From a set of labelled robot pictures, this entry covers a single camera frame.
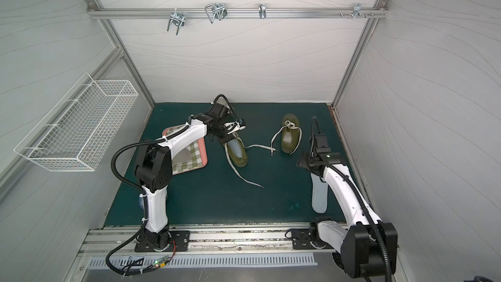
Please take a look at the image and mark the olive green shoe white laces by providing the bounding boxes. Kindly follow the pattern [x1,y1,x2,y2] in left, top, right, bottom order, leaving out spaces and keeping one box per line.
[223,134,277,188]

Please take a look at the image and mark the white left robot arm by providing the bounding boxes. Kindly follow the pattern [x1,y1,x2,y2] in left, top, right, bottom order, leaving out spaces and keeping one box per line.
[110,102,245,234]

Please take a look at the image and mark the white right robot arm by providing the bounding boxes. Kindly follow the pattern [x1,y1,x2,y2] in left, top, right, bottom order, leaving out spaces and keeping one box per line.
[297,117,398,281]

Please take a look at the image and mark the pink tray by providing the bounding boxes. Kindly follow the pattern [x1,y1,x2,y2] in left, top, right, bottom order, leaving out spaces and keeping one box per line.
[162,124,208,176]

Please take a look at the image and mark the green checkered cloth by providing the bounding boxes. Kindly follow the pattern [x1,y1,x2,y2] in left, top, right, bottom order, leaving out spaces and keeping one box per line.
[166,125,206,175]

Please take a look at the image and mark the metal hook clamp left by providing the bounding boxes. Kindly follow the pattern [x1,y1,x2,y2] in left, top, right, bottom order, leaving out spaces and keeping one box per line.
[166,10,185,35]

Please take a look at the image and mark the metal hook clamp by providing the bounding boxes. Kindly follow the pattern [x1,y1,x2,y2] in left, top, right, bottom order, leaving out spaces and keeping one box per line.
[166,10,185,35]
[339,3,374,19]
[205,3,228,24]

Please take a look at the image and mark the metal hook clamp middle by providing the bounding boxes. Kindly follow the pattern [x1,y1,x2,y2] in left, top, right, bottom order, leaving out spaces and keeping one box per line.
[205,3,228,24]

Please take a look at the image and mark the metal hook clamp right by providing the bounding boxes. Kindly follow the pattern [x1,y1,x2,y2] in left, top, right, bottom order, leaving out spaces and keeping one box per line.
[339,3,374,19]

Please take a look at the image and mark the metal hook small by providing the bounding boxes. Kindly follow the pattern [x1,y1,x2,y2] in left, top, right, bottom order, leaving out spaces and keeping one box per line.
[258,3,266,20]

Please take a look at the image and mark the white slotted vent strip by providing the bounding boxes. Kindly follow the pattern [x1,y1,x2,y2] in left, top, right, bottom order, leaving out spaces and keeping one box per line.
[87,253,318,270]

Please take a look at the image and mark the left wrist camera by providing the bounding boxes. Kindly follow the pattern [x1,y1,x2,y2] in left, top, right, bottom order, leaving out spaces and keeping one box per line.
[225,119,246,133]

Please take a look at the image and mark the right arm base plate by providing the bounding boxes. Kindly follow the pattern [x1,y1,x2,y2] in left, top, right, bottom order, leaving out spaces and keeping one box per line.
[284,228,331,250]

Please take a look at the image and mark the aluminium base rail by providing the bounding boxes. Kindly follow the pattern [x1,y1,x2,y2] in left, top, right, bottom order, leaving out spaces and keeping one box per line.
[77,221,348,257]

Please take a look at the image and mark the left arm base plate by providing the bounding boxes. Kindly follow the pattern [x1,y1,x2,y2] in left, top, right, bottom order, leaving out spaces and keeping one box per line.
[134,230,190,253]

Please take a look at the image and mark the white wire basket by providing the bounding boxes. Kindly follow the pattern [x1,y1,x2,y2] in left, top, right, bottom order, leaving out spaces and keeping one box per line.
[14,73,138,172]

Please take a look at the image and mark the aluminium top rail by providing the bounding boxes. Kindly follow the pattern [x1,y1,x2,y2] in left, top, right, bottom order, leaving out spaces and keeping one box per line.
[87,6,390,20]

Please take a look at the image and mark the left black cable bundle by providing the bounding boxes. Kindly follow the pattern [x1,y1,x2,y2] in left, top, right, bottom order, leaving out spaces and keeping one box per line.
[104,234,177,277]

